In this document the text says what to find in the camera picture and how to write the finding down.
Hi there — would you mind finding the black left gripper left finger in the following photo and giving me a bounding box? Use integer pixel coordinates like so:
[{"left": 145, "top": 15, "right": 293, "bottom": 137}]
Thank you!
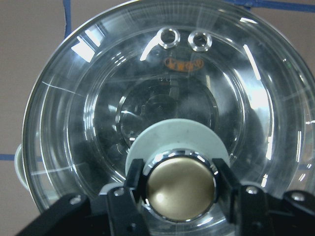
[{"left": 124, "top": 159, "right": 144, "bottom": 194}]

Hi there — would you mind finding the glass pot lid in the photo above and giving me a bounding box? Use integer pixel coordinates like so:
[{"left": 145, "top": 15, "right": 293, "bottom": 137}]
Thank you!
[{"left": 21, "top": 0, "right": 315, "bottom": 236}]

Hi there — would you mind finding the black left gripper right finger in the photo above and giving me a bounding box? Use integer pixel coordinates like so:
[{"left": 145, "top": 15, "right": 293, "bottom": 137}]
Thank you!
[{"left": 212, "top": 158, "right": 240, "bottom": 197}]

